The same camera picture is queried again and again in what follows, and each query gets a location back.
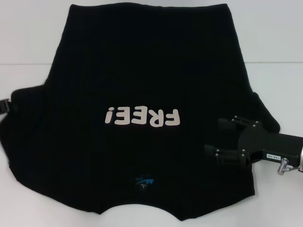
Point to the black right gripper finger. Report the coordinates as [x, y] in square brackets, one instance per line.
[227, 156]
[227, 122]

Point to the black shirt with FREE print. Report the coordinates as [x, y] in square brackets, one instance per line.
[146, 71]

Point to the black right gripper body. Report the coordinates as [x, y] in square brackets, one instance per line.
[272, 146]

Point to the white and silver right robot arm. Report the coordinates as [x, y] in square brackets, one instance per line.
[301, 153]

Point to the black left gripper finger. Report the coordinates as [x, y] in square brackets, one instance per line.
[5, 106]

